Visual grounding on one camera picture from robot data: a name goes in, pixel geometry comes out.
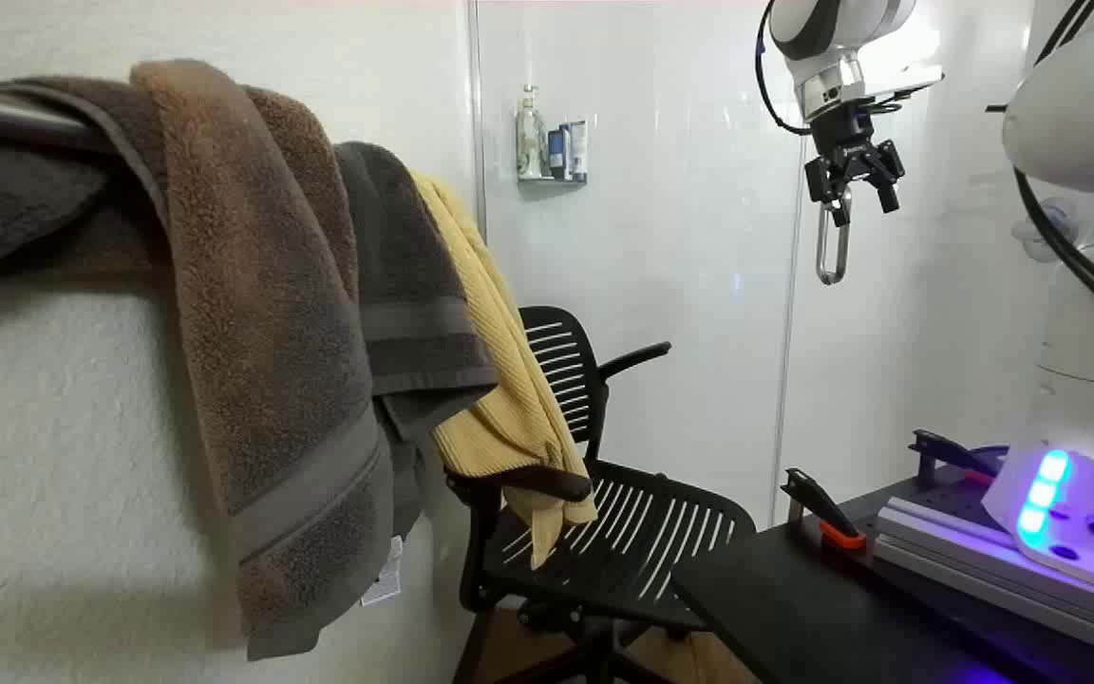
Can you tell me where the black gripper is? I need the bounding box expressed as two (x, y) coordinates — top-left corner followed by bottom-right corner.
(800, 94), (909, 234)

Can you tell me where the yellow towel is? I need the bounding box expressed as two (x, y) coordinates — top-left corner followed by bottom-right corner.
(411, 172), (605, 576)

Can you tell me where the glass shower door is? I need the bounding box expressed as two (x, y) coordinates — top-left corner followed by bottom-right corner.
(772, 0), (1048, 531)

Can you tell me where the black mesh office chair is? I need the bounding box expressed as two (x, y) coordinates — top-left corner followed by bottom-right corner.
(445, 299), (759, 684)

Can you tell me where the blue purple clamp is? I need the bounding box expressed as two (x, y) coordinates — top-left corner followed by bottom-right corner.
(909, 427), (1015, 495)

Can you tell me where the blue toiletry container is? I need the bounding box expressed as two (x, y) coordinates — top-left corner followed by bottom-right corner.
(544, 117), (591, 188)

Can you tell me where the shower caddy shelf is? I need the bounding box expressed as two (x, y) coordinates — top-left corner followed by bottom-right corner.
(512, 117), (596, 194)

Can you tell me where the white soap bottle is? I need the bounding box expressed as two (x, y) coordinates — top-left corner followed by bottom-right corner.
(512, 83), (550, 183)

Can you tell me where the brown towel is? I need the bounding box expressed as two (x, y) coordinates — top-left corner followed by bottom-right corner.
(125, 55), (400, 667)

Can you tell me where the dark gray folded towel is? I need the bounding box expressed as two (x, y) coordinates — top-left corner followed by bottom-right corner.
(0, 74), (178, 289)

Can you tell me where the metal towel bar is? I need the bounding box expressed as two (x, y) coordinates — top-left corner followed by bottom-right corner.
(0, 82), (108, 153)

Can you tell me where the metal shower door handle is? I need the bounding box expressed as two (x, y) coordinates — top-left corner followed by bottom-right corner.
(814, 188), (853, 289)

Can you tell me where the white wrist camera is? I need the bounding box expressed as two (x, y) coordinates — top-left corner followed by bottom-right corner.
(859, 59), (953, 115)

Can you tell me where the black cable bundle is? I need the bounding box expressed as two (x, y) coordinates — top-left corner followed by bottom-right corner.
(1005, 165), (1094, 354)

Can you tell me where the aluminum mounting rail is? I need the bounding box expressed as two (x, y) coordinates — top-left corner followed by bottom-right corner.
(864, 495), (1094, 674)

